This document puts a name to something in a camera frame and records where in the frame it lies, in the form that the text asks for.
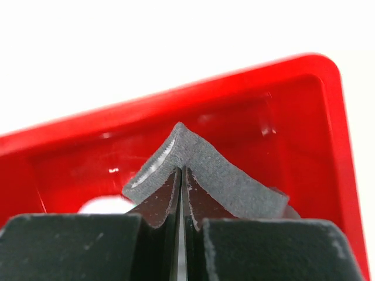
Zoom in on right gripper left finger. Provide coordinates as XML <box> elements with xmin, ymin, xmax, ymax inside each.
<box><xmin>1</xmin><ymin>169</ymin><xmax>182</xmax><ymax>280</ymax></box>

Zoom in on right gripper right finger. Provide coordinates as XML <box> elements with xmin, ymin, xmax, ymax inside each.
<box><xmin>181</xmin><ymin>167</ymin><xmax>364</xmax><ymax>280</ymax></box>

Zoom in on red plastic tray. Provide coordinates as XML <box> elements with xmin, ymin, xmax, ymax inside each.
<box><xmin>1</xmin><ymin>54</ymin><xmax>370</xmax><ymax>280</ymax></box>

